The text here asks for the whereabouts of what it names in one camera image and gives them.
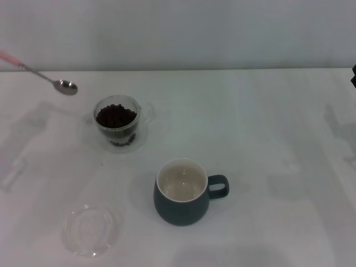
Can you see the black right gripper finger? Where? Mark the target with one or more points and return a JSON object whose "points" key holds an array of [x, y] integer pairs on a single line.
{"points": [[354, 79]]}

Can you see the dark grey ceramic mug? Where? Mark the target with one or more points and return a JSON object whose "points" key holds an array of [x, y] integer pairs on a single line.
{"points": [[178, 208]]}

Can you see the pile of coffee beans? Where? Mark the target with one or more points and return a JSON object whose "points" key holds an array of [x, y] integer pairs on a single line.
{"points": [[116, 116]]}

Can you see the double-walled glass cup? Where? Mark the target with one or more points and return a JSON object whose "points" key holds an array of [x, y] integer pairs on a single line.
{"points": [[116, 130]]}

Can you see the clear glass saucer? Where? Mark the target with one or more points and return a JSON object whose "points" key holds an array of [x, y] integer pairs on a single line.
{"points": [[139, 140]]}

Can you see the small clear glass dish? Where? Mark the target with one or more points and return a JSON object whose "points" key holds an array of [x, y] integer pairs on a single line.
{"points": [[91, 228]]}

